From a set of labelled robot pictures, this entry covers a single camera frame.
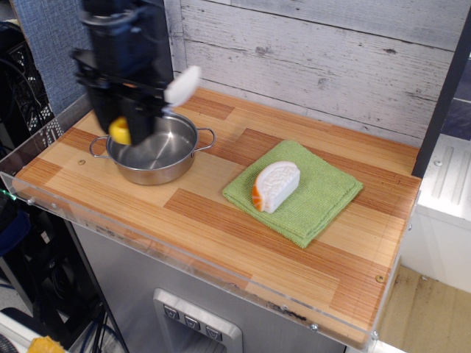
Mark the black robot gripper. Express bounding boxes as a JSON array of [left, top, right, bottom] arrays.
[[72, 9, 170, 146]]

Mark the yellow handled white toy knife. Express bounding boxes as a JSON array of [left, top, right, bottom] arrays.
[[108, 65, 202, 146]]

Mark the stainless steel pot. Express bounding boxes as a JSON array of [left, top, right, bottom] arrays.
[[89, 113, 216, 185]]

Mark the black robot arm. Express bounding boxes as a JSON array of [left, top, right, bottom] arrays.
[[72, 1, 174, 146]]

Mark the black plastic crate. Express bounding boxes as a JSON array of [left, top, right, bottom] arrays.
[[1, 21, 54, 146]]

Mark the clear acrylic table guard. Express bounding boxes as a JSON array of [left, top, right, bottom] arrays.
[[0, 51, 417, 350]]

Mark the white orange toy food slice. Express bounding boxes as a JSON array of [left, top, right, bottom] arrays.
[[252, 161, 300, 214]]

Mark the green folded cloth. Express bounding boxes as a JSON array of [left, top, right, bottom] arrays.
[[223, 140, 363, 249]]

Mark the silver dispenser panel with buttons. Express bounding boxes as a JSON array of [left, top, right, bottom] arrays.
[[153, 288, 244, 352]]

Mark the yellow black object bottom left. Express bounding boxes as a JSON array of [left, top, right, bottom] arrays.
[[0, 330, 65, 353]]

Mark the white grooved side unit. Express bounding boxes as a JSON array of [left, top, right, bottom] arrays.
[[400, 135, 470, 292]]

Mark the left dark vertical post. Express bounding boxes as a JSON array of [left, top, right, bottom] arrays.
[[142, 1, 174, 84]]

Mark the dark vertical post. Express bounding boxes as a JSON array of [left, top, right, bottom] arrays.
[[142, 1, 174, 84], [411, 0, 471, 179]]

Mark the right dark vertical post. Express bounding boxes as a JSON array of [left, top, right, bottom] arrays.
[[411, 0, 471, 179]]

